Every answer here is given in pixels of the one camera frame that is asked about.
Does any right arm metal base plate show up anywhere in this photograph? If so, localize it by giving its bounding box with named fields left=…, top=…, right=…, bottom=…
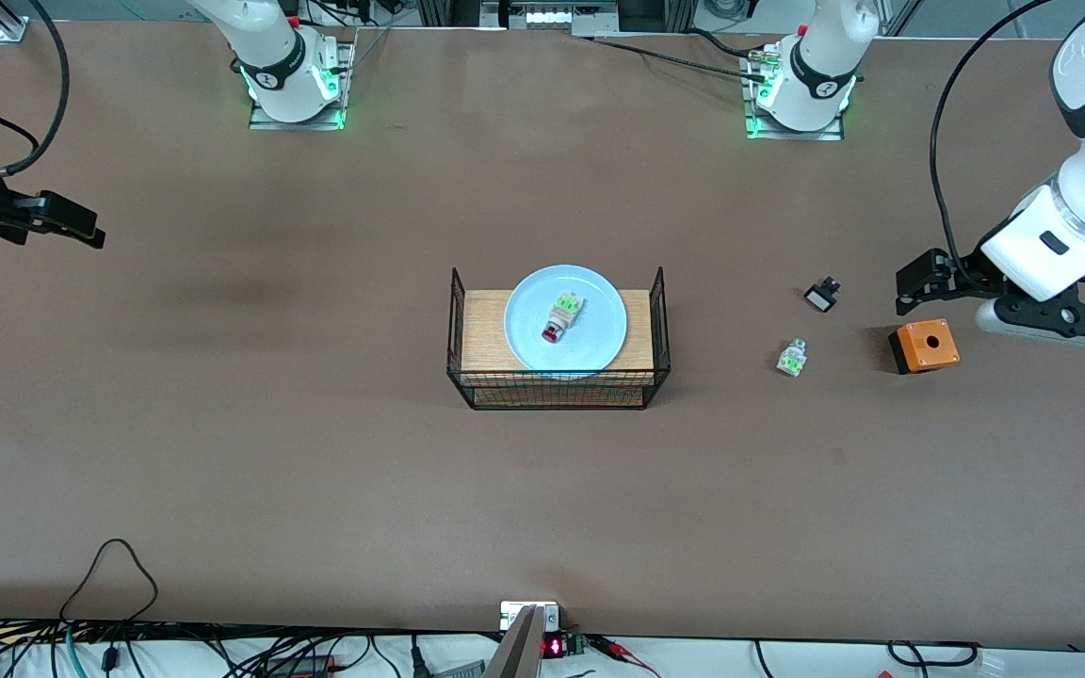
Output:
left=249, top=38, right=355, bottom=131

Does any black power adapter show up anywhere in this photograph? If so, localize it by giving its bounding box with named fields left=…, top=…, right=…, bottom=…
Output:
left=265, top=654, right=337, bottom=678

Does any orange button box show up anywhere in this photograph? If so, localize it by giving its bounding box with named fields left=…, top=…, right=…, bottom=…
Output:
left=887, top=319, right=961, bottom=376

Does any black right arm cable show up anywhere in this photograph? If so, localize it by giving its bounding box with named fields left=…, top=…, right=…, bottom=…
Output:
left=0, top=0, right=71, bottom=180

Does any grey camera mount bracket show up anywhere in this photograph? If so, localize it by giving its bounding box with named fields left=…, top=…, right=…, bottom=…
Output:
left=486, top=601, right=562, bottom=678

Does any black wire rack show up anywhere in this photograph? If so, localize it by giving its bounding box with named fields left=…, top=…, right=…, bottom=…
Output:
left=446, top=266, right=672, bottom=412

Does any wooden shelf board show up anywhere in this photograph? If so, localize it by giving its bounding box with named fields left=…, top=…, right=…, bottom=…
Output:
left=461, top=289, right=655, bottom=374

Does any red clip lead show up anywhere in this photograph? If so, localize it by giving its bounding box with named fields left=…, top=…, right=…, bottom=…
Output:
left=590, top=636, right=662, bottom=678

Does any light blue plate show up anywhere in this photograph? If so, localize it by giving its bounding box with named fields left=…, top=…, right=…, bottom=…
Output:
left=504, top=265, right=628, bottom=376

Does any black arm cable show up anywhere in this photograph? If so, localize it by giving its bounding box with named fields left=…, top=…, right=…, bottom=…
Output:
left=928, top=0, right=1057, bottom=291
left=0, top=0, right=71, bottom=180

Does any lit white control unit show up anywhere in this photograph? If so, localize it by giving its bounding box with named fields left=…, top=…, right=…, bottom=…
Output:
left=481, top=0, right=619, bottom=38

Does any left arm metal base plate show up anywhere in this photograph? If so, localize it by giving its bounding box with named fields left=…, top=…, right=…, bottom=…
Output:
left=745, top=47, right=847, bottom=142

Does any black looped cable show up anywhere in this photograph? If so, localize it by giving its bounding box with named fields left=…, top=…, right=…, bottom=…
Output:
left=57, top=538, right=160, bottom=628

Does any red push button switch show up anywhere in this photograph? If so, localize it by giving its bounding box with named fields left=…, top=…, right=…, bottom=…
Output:
left=542, top=294, right=587, bottom=346

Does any black base supply cable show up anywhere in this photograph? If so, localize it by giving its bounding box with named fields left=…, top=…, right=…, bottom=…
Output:
left=590, top=36, right=774, bottom=84

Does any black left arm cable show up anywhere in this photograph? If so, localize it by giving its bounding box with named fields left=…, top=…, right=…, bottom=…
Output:
left=928, top=0, right=1057, bottom=291

